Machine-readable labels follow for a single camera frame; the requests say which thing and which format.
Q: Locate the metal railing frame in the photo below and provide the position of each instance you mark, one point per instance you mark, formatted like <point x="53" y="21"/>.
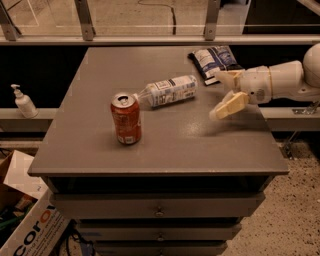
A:
<point x="159" y="22"/>

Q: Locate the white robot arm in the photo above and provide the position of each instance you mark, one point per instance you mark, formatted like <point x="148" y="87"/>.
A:
<point x="295" y="80"/>

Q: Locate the orange soda can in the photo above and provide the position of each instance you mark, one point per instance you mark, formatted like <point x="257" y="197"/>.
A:
<point x="125" y="111"/>

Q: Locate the blue white chip bag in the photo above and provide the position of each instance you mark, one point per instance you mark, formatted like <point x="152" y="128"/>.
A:
<point x="211" y="60"/>

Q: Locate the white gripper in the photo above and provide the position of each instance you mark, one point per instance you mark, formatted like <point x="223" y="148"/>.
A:
<point x="256" y="84"/>

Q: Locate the white pump dispenser bottle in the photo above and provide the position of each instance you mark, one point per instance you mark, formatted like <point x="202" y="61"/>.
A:
<point x="24" y="102"/>

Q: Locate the white cardboard box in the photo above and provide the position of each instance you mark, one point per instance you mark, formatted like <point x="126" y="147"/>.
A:
<point x="38" y="230"/>

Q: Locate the clear plastic water bottle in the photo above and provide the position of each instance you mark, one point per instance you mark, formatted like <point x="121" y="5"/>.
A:
<point x="168" y="91"/>

